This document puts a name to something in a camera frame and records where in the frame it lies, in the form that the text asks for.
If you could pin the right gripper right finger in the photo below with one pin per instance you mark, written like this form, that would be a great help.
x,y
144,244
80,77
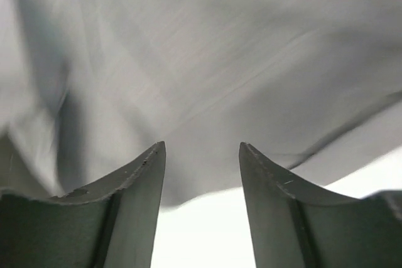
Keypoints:
x,y
295,223

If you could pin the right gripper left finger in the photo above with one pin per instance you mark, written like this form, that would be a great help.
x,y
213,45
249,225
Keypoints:
x,y
108,223

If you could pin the grey long sleeve shirt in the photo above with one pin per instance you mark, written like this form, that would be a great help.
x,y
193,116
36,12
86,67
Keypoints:
x,y
88,85

